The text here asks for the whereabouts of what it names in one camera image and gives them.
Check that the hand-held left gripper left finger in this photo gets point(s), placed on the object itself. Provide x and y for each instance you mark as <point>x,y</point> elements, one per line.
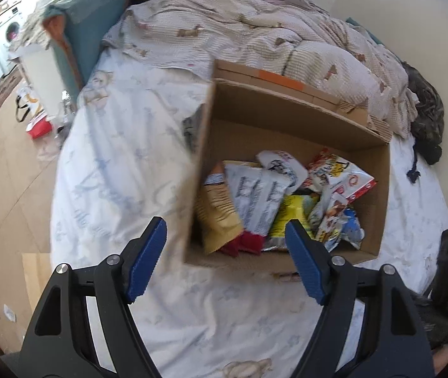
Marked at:
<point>147,260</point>

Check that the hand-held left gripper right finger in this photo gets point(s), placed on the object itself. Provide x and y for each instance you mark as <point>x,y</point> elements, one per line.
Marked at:
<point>306,262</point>

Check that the yellow snack packet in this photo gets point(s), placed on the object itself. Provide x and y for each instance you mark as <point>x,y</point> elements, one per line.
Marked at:
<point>291,214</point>

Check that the white cartoon snack packet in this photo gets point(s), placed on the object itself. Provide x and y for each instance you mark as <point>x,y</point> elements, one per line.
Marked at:
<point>328,214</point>

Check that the white wrapper with red end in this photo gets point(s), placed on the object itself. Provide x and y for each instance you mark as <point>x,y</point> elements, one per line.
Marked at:
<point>257,204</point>

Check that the beige cracker packet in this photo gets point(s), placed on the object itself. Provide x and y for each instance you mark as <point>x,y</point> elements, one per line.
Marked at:
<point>216,212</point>

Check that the red and white snack packet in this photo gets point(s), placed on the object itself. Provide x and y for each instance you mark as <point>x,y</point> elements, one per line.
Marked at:
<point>338,177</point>

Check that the white round packet black print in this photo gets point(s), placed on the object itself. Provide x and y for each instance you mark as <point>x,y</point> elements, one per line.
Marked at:
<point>283,169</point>

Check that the brown cardboard box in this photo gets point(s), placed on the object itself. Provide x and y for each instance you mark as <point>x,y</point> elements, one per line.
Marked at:
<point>287,130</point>

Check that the blue snack packet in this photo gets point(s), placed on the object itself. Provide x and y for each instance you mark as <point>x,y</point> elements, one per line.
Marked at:
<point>350,228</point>

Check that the white bear print bed sheet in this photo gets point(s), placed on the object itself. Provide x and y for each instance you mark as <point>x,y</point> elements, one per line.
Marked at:
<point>129,173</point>

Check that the grey cloth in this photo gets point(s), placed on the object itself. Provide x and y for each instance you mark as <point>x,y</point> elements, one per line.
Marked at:
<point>192,130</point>

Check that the dark camouflage clothing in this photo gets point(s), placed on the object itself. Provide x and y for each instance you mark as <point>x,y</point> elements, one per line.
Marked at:
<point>425,106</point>

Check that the clear plastic bottle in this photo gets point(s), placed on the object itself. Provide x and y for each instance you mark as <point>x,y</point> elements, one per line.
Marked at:
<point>67,108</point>

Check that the red and white shopping bag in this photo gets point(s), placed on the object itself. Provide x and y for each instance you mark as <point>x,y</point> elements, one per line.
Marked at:
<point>34,116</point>

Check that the white bedside cabinet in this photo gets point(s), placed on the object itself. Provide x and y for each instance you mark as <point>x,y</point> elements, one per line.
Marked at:
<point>40,75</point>

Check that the checkered bear print quilt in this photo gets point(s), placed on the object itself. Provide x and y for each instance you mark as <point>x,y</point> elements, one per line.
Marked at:
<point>267,31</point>

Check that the teal padded headboard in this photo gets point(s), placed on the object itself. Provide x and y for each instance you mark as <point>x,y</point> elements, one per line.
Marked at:
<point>78,27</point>

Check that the white washing machine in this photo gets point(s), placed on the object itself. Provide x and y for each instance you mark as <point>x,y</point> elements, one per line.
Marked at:
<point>9,31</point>

